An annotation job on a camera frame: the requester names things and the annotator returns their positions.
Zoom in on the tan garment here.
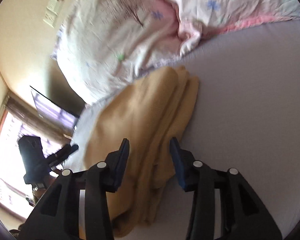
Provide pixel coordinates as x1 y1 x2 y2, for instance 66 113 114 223
83 66 199 237

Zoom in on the right pink floral pillow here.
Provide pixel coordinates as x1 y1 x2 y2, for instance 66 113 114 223
169 0 300 37

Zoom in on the white wall switch plate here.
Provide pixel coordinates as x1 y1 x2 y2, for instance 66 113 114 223
43 0 64 28

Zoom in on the person's left hand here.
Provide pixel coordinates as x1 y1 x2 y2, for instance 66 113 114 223
32 175 56 204

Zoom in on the window with wooden frame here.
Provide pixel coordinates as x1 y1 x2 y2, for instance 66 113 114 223
0 97 69 218

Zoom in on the left floral pillow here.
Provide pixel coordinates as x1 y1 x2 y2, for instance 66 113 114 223
53 0 202 105

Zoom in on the wall television screen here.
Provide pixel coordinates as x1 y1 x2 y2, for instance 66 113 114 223
30 86 79 133

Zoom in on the grey-lilac bed sheet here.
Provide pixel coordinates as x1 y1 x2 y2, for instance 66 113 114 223
63 19 300 240

